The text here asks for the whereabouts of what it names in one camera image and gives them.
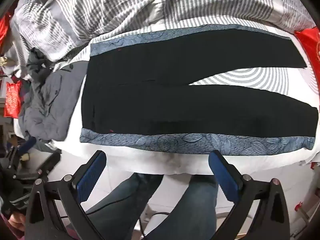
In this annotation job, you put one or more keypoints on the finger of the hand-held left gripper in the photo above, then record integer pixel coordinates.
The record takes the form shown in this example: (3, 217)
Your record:
(28, 143)
(50, 163)

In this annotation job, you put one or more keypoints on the bright red cloth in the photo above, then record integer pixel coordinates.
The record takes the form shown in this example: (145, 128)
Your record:
(3, 30)

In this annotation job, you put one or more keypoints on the red plastic bag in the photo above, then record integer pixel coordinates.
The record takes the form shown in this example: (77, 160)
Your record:
(12, 100)

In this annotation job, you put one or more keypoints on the black pants with blue trim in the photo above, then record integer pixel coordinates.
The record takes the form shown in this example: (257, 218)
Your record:
(175, 105)

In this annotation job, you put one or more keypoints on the grey shirt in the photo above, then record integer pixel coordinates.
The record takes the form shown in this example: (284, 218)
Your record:
(50, 105)

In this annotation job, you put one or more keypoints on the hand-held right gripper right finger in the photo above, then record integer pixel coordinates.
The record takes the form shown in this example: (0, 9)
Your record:
(225, 177)

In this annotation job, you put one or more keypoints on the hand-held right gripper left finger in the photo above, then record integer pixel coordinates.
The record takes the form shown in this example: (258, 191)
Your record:
(91, 177)

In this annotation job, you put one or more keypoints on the person's left hand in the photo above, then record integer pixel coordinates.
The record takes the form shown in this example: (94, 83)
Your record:
(16, 221)

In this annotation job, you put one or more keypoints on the grey striped duvet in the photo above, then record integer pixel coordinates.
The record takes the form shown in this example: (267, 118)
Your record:
(112, 7)

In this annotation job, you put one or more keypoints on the grey striped bed sheet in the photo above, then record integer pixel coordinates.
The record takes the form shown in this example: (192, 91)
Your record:
(240, 78)

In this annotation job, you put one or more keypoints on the person's right leg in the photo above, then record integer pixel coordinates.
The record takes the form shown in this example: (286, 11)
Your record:
(190, 205)

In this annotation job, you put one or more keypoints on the red pillow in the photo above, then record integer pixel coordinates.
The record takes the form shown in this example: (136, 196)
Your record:
(308, 45)

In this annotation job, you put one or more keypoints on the dark grey cloth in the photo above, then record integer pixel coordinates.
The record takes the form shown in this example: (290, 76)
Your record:
(37, 65)

